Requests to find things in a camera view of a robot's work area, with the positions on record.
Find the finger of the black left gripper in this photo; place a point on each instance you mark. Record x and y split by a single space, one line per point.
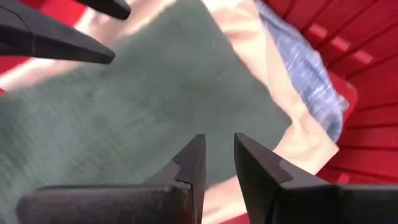
109 7
46 43

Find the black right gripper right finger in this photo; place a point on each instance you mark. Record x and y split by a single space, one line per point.
311 202

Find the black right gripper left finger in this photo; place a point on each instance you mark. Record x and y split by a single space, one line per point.
124 205

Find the dark green garment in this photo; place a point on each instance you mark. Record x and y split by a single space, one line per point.
140 109

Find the blue patterned garment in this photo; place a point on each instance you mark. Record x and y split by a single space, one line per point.
308 74

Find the beige garment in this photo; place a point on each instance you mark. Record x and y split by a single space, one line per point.
273 77

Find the red plastic laundry bin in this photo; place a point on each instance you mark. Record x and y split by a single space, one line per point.
367 109

